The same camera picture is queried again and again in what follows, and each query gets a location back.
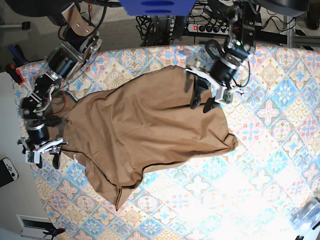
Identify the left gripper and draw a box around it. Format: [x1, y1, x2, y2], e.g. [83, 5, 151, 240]
[185, 53, 241, 113]

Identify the white power strip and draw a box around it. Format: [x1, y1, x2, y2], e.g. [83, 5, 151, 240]
[187, 23, 229, 35]

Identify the brown t-shirt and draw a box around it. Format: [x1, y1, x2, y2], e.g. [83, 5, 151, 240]
[49, 65, 238, 208]

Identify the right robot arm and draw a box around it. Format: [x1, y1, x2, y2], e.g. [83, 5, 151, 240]
[17, 0, 120, 169]

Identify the game console with controller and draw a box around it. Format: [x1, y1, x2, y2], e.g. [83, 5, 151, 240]
[0, 157, 19, 187]

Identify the black orange clamp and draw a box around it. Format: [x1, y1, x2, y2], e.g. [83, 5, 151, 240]
[43, 227, 66, 238]

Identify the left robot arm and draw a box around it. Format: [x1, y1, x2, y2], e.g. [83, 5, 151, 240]
[185, 0, 257, 113]

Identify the red black clamp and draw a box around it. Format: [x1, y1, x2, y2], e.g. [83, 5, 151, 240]
[5, 64, 25, 86]

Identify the white floor vent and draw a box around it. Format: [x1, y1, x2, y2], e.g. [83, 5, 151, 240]
[16, 214, 54, 240]

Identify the clear plastic box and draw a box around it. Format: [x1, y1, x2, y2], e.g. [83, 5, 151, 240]
[289, 197, 320, 236]

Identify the patterned tablecloth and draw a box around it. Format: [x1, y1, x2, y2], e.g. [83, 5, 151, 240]
[12, 44, 320, 240]

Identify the blue mount plate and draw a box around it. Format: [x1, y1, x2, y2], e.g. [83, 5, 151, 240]
[119, 0, 196, 16]

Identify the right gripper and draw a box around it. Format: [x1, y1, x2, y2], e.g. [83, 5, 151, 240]
[17, 119, 67, 169]

